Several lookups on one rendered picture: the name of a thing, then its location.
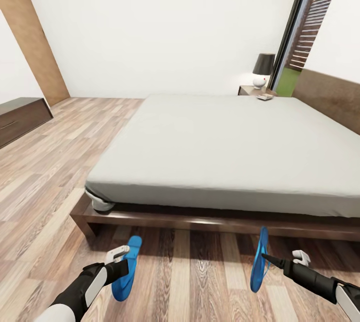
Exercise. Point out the sandal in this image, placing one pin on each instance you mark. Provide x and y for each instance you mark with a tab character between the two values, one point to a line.
257	274
121	288

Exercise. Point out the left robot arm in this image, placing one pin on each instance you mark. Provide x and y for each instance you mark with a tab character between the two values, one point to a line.
75	301

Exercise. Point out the fixed window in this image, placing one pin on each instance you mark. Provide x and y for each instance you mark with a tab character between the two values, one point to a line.
300	33

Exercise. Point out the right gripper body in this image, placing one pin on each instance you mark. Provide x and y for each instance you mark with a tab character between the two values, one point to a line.
301	275

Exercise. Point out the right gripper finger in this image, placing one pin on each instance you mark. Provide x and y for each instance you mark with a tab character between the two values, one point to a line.
276	261

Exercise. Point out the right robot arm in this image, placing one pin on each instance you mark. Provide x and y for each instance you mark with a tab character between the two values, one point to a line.
332	289

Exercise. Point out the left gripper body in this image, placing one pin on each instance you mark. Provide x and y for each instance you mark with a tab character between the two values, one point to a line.
120	269

